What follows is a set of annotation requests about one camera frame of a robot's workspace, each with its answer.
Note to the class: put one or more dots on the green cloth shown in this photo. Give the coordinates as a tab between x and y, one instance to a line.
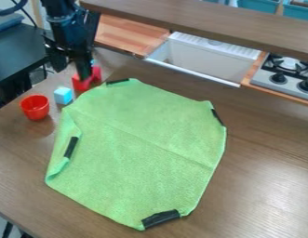
139	148

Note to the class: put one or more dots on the teal bin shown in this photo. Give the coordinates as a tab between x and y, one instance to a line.
259	4
299	10

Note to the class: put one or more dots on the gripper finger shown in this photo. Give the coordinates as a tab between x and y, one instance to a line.
84	72

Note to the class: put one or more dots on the light blue cube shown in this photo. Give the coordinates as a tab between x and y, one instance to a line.
63	95

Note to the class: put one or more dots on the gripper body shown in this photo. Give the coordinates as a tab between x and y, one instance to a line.
71	37

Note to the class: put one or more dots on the red toy block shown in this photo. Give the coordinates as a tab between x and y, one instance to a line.
80	85

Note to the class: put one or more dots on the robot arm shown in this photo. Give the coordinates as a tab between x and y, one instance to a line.
56	7

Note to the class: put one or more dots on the toy sink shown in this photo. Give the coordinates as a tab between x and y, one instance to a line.
210	57

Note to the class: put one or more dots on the toy stove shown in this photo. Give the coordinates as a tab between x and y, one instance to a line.
284	77

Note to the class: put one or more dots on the red cup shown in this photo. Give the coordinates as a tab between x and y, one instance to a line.
34	107

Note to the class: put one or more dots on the black side table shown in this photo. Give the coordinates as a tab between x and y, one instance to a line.
15	52

